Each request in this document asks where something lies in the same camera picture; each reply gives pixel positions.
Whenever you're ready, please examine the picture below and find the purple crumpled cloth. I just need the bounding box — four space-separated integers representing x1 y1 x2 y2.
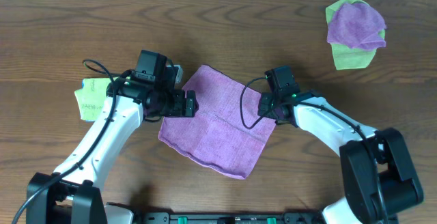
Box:
327 2 386 51

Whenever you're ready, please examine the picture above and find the light green cloth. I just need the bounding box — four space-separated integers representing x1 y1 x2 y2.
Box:
325 0 385 70

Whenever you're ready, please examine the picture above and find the pink microfiber cloth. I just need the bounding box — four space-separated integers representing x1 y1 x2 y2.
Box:
158 65 276 180

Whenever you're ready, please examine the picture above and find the folded green cloth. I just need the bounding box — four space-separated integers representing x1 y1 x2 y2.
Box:
74 78 110 122

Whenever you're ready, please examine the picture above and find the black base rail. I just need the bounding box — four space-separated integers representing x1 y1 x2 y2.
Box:
107 212 326 224

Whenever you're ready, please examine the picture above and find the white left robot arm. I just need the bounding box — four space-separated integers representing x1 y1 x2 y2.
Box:
21 76 198 223

